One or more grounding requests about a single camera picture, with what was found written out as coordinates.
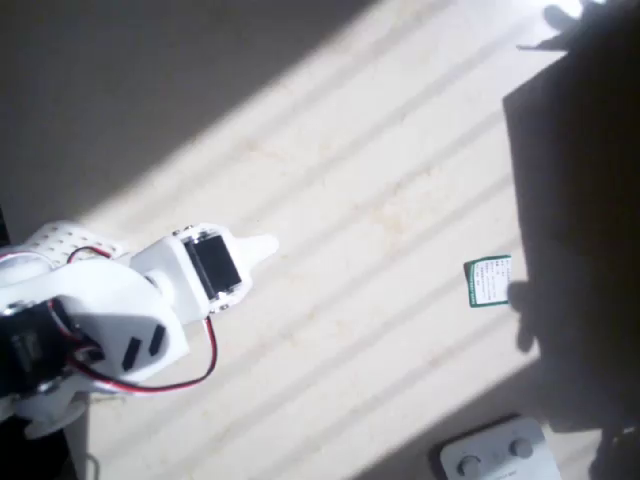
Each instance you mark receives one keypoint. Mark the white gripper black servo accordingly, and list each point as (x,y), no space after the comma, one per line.
(218,267)

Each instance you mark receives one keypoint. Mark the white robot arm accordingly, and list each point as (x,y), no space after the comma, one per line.
(110,305)

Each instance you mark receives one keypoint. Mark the green bordered label card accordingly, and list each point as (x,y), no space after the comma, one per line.
(489,282)

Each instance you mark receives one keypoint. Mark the white device with knobs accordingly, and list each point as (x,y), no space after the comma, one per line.
(495,450)

